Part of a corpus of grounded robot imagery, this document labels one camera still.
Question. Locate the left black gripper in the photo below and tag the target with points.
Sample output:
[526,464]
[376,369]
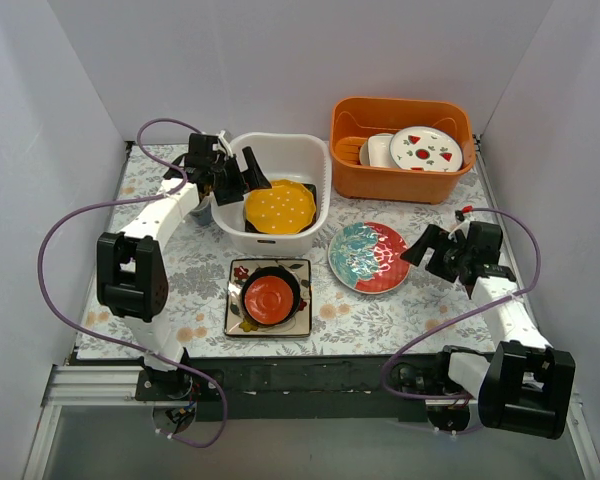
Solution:
[233,181]

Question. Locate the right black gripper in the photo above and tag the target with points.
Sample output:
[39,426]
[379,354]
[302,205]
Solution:
[443,258]

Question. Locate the yellow polka dot plate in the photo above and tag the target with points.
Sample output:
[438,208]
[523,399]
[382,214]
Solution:
[280,207]

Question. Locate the black square floral plate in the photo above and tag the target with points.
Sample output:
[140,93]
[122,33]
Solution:
[310,192]

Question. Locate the red rimmed round plate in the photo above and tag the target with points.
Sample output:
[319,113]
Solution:
[366,257]

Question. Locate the orange red small saucer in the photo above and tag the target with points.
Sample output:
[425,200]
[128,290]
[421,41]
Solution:
[269,300]

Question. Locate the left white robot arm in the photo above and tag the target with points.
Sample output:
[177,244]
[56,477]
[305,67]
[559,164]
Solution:
[131,279]

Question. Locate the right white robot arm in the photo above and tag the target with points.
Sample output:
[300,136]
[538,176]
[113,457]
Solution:
[526,386]

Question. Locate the white plastic bin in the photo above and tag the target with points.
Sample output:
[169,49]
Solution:
[298,157]

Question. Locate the round white dish in bin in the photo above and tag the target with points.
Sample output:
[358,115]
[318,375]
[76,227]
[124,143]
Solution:
[364,158]

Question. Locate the orange plastic bin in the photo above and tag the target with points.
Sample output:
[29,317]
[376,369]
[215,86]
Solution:
[356,119]

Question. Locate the small white cup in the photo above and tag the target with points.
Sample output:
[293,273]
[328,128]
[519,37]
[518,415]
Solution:
[202,213]

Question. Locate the black bowl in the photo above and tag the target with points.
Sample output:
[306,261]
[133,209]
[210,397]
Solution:
[281,272]

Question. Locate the white watermelon pattern plate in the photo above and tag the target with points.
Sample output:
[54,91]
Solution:
[421,148]

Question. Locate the square cream floral plate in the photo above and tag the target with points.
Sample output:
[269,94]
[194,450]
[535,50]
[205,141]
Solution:
[238,324]

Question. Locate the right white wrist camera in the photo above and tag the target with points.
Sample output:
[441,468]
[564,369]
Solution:
[462,220]

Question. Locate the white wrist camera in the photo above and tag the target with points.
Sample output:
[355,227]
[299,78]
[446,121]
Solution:
[224,139]
[462,220]

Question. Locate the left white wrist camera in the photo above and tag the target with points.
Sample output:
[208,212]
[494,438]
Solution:
[224,139]

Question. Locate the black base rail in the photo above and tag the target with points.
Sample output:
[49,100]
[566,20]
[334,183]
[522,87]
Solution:
[308,387]

